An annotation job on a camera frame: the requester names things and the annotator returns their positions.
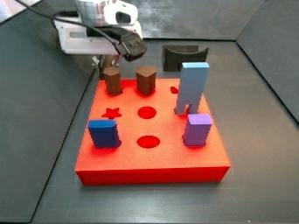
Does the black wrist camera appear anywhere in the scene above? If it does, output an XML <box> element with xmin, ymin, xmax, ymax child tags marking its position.
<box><xmin>87</xmin><ymin>26</ymin><xmax>147</xmax><ymax>62</ymax></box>

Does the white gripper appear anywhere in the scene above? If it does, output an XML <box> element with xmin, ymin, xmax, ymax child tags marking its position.
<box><xmin>54</xmin><ymin>0</ymin><xmax>144</xmax><ymax>55</ymax></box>

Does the dark blue block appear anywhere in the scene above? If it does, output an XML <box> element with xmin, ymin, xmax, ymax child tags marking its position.
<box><xmin>88</xmin><ymin>119</ymin><xmax>120</xmax><ymax>149</ymax></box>

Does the purple square block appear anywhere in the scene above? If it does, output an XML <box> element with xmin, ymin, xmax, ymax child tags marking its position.
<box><xmin>183</xmin><ymin>114</ymin><xmax>213</xmax><ymax>146</ymax></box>

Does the brown oval cylinder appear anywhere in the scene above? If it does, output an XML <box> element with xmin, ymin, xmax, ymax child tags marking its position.
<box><xmin>99</xmin><ymin>55</ymin><xmax>119</xmax><ymax>80</ymax></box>

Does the tall light blue block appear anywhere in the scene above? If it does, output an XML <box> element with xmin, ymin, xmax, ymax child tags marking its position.
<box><xmin>175</xmin><ymin>62</ymin><xmax>210</xmax><ymax>115</ymax></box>

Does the black curved fixture stand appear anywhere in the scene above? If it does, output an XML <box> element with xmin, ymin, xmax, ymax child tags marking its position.
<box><xmin>163</xmin><ymin>45</ymin><xmax>210</xmax><ymax>72</ymax></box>

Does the red peg board base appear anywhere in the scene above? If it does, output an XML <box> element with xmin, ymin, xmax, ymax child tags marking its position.
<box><xmin>75</xmin><ymin>79</ymin><xmax>231</xmax><ymax>186</ymax></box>

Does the black cable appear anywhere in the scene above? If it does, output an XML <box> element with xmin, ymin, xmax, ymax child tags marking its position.
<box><xmin>14</xmin><ymin>0</ymin><xmax>120</xmax><ymax>47</ymax></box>

